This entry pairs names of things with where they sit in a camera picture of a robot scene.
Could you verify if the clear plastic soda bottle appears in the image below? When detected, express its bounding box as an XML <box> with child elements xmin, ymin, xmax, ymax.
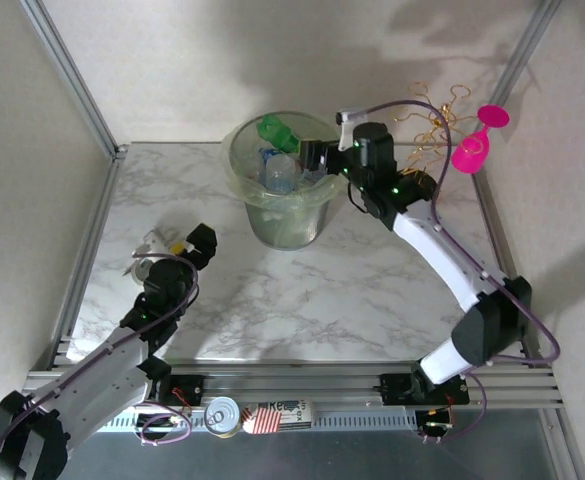
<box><xmin>263</xmin><ymin>153</ymin><xmax>297</xmax><ymax>194</ymax></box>

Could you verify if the large green soda bottle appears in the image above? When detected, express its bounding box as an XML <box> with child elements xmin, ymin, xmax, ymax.
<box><xmin>256</xmin><ymin>114</ymin><xmax>302</xmax><ymax>154</ymax></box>

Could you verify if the light green bin liner bag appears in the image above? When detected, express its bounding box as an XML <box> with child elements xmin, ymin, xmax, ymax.
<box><xmin>220</xmin><ymin>112</ymin><xmax>346</xmax><ymax>211</ymax></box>

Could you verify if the grey mesh waste bin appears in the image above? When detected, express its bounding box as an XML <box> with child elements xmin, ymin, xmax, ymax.
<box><xmin>220</xmin><ymin>110</ymin><xmax>346</xmax><ymax>250</ymax></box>

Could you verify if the pink plastic goblet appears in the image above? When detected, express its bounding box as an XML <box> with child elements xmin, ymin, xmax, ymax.
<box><xmin>451</xmin><ymin>103</ymin><xmax>512</xmax><ymax>175</ymax></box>

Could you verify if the silver tin can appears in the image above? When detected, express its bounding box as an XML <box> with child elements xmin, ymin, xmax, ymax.
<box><xmin>204</xmin><ymin>396</ymin><xmax>243</xmax><ymax>440</ymax></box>

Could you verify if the red white striped pack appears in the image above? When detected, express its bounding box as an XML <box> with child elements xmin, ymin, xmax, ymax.
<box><xmin>241</xmin><ymin>405</ymin><xmax>281</xmax><ymax>434</ymax></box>

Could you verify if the white printed tissue pack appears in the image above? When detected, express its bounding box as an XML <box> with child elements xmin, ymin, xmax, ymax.
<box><xmin>256</xmin><ymin>398</ymin><xmax>315</xmax><ymax>430</ymax></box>

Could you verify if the gold wire tree stand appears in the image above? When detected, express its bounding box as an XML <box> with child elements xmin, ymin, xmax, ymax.
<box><xmin>391</xmin><ymin>82</ymin><xmax>478</xmax><ymax>201</ymax></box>

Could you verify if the aluminium frame side rail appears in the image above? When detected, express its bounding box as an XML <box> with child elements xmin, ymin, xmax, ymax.
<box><xmin>51</xmin><ymin>147</ymin><xmax>123</xmax><ymax>364</ymax></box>
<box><xmin>471</xmin><ymin>172</ymin><xmax>546</xmax><ymax>364</ymax></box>

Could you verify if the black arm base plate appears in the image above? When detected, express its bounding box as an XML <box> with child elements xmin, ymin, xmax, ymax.
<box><xmin>379</xmin><ymin>372</ymin><xmax>473</xmax><ymax>407</ymax></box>
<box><xmin>166</xmin><ymin>373</ymin><xmax>205</xmax><ymax>407</ymax></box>

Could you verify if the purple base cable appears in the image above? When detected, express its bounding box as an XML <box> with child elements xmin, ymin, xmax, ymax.
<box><xmin>139</xmin><ymin>399</ymin><xmax>193</xmax><ymax>447</ymax></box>
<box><xmin>419</xmin><ymin>372</ymin><xmax>489</xmax><ymax>445</ymax></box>

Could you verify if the aluminium frame front rail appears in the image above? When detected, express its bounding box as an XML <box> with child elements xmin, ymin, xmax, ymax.
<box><xmin>21</xmin><ymin>359</ymin><xmax>567</xmax><ymax>416</ymax></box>

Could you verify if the aluminium frame post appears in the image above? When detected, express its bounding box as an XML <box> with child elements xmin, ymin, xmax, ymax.
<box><xmin>486</xmin><ymin>0</ymin><xmax>564</xmax><ymax>117</ymax></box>
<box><xmin>20</xmin><ymin>0</ymin><xmax>129</xmax><ymax>159</ymax></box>

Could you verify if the grey slotted cable duct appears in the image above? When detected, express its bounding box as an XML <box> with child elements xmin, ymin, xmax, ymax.
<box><xmin>106</xmin><ymin>407</ymin><xmax>423</xmax><ymax>435</ymax></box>

